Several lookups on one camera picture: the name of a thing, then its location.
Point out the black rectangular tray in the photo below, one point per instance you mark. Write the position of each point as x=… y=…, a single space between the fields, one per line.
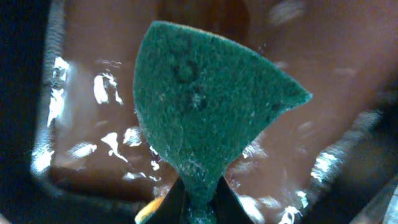
x=71 y=148

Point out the green scouring sponge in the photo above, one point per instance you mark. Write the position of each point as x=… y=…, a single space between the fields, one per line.
x=200 y=99

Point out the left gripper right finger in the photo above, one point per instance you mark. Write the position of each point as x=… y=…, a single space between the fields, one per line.
x=227 y=206

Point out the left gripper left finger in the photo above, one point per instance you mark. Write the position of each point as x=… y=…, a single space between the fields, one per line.
x=173 y=209

